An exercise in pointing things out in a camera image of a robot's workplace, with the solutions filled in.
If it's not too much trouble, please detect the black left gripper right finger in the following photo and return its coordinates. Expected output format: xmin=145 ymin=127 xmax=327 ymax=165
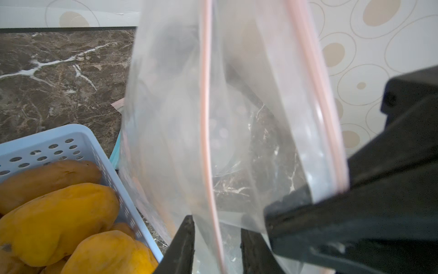
xmin=241 ymin=228 xmax=284 ymax=274

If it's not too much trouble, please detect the light blue plastic basket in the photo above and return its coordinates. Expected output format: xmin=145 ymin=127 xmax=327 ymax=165
xmin=1 ymin=124 xmax=163 ymax=262

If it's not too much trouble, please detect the yellow potato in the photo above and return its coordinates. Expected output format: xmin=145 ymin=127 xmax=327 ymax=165
xmin=61 ymin=231 xmax=159 ymax=274

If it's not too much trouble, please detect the clear zipper bag blue strip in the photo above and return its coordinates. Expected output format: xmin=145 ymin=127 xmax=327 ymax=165
xmin=109 ymin=98 xmax=124 ymax=170

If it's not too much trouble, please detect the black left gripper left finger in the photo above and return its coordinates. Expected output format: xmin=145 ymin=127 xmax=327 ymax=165
xmin=153 ymin=215 xmax=195 ymax=274

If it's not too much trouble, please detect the clear zipper bag pink strip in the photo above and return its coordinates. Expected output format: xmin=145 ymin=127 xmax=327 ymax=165
xmin=119 ymin=1 xmax=349 ymax=274

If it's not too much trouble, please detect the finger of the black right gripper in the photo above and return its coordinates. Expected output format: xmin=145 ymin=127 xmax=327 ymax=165
xmin=264 ymin=67 xmax=438 ymax=274

